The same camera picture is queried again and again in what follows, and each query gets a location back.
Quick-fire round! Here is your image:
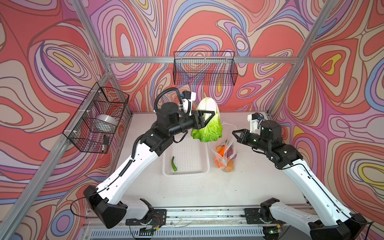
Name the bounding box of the purple toy onion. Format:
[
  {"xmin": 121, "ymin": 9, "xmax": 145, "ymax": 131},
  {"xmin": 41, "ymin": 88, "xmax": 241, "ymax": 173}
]
[{"xmin": 227, "ymin": 148, "xmax": 237, "ymax": 160}]

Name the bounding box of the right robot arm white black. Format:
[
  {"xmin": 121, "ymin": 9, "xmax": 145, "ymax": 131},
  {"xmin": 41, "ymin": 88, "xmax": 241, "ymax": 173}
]
[{"xmin": 232, "ymin": 120, "xmax": 372, "ymax": 240}]

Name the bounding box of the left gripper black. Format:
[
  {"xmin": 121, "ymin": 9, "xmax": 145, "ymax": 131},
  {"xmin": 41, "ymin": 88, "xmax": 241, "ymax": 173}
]
[{"xmin": 166, "ymin": 111, "xmax": 215, "ymax": 139}]

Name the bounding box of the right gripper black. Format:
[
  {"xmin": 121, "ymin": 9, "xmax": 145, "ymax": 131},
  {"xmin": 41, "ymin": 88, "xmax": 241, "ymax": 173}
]
[{"xmin": 231, "ymin": 128, "xmax": 270, "ymax": 153}]

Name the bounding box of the black wire basket left wall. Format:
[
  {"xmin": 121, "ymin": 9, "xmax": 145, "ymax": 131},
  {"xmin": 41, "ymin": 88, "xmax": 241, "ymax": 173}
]
[{"xmin": 63, "ymin": 83, "xmax": 130, "ymax": 154}]

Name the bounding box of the tan toy potato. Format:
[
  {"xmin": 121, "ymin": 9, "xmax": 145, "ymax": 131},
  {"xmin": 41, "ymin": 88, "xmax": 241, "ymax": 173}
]
[{"xmin": 224, "ymin": 160, "xmax": 235, "ymax": 173}]

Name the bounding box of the black wire basket wall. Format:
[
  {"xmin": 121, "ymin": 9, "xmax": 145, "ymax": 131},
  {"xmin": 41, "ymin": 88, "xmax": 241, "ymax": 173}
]
[
  {"xmin": 173, "ymin": 50, "xmax": 238, "ymax": 86},
  {"xmin": 63, "ymin": 83, "xmax": 130, "ymax": 154}
]

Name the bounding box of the black wire basket back wall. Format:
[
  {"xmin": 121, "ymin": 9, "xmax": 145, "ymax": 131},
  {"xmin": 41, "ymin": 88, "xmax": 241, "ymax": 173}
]
[{"xmin": 173, "ymin": 50, "xmax": 238, "ymax": 86}]

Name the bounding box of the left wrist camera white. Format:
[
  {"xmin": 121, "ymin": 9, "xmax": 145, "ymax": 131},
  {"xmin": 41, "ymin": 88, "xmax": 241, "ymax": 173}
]
[{"xmin": 181, "ymin": 91, "xmax": 197, "ymax": 116}]

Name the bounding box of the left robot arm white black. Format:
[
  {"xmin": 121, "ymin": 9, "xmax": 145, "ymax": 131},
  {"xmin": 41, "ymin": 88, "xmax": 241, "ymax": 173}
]
[{"xmin": 84, "ymin": 98, "xmax": 220, "ymax": 229}]

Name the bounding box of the white plastic perforated basket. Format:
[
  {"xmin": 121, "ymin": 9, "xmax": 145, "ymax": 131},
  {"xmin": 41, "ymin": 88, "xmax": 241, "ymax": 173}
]
[{"xmin": 162, "ymin": 134, "xmax": 210, "ymax": 178}]

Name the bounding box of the green toy pepper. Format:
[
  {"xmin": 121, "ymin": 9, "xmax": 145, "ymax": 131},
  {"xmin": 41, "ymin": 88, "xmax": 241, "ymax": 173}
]
[{"xmin": 171, "ymin": 157, "xmax": 178, "ymax": 172}]

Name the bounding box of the white roll in basket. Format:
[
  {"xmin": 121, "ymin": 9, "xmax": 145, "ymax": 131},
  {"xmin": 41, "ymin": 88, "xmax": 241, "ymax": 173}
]
[{"xmin": 96, "ymin": 114, "xmax": 118, "ymax": 126}]

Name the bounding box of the orange toy carrot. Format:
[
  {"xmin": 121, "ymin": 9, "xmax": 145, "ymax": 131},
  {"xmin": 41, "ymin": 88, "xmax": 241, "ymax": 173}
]
[{"xmin": 214, "ymin": 145, "xmax": 230, "ymax": 169}]

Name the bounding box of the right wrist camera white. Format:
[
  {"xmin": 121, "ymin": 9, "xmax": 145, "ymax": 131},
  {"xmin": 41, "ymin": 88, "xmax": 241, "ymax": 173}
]
[{"xmin": 247, "ymin": 113, "xmax": 265, "ymax": 133}]

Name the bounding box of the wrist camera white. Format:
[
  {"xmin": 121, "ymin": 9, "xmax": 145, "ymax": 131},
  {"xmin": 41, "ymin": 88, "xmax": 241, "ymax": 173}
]
[
  {"xmin": 181, "ymin": 91, "xmax": 197, "ymax": 116},
  {"xmin": 247, "ymin": 113, "xmax": 265, "ymax": 133}
]

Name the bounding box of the green toy lettuce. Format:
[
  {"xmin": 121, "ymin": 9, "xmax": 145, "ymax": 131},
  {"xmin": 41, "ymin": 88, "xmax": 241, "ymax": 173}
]
[{"xmin": 191, "ymin": 97, "xmax": 223, "ymax": 143}]

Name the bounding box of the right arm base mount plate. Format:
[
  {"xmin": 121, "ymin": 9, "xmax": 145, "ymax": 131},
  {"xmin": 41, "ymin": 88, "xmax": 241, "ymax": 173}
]
[{"xmin": 243, "ymin": 208, "xmax": 285, "ymax": 225}]

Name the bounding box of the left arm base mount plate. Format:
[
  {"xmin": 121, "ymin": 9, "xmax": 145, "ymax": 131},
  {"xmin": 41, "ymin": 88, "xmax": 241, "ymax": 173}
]
[{"xmin": 126, "ymin": 209, "xmax": 167, "ymax": 227}]

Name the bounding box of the aluminium front rail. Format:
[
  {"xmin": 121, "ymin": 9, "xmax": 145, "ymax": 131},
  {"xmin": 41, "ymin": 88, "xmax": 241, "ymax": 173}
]
[{"xmin": 76, "ymin": 205, "xmax": 309, "ymax": 240}]

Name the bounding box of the small black device in basket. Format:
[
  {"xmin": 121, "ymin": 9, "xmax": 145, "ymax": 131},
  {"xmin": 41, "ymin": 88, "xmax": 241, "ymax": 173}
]
[{"xmin": 103, "ymin": 135, "xmax": 110, "ymax": 146}]

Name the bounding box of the clear zip top bag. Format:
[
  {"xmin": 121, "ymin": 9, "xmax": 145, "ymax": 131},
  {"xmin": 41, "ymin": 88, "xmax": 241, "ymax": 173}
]
[{"xmin": 208, "ymin": 122, "xmax": 237, "ymax": 173}]

